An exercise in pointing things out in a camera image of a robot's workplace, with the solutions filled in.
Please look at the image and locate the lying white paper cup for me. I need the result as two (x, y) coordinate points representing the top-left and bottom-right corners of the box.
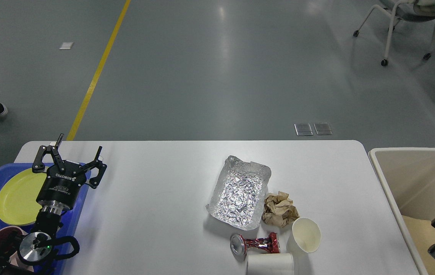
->
(246, 254), (294, 275)

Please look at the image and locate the right metal floor plate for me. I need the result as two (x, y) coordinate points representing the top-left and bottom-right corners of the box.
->
(314, 123), (333, 135)

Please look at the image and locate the upright white paper cup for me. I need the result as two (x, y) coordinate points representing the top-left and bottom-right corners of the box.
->
(286, 217), (322, 257)

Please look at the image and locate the beige plastic bin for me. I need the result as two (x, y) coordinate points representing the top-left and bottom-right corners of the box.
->
(369, 147), (435, 275)

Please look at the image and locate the aluminium foil tray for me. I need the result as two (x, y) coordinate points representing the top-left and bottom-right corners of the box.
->
(206, 155), (272, 230)

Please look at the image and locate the crushed red soda can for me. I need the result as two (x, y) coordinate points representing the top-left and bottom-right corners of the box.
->
(230, 233), (280, 257)

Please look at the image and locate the metal floor plate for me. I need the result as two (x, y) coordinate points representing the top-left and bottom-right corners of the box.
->
(294, 123), (314, 136)
(314, 123), (333, 135)

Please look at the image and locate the yellow plastic plate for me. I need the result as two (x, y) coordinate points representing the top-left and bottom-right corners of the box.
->
(0, 169), (46, 226)

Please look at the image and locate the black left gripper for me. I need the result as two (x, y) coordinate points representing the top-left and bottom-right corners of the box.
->
(31, 133), (108, 211)

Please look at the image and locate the crumpled brown paper ball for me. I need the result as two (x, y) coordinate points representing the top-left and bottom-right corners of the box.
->
(261, 191), (301, 228)

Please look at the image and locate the white framed office chair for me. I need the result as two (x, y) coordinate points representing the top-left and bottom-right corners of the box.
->
(353, 0), (435, 67)

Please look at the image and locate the pink mug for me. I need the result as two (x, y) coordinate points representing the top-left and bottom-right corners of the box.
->
(0, 226), (34, 272)

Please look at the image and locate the white floor marker tag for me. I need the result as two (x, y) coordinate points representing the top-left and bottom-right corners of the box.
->
(59, 42), (74, 50)

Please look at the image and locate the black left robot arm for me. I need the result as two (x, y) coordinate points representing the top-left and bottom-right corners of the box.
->
(0, 134), (107, 275)

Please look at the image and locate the left metal floor plate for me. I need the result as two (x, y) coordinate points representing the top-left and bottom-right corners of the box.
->
(294, 123), (314, 136)

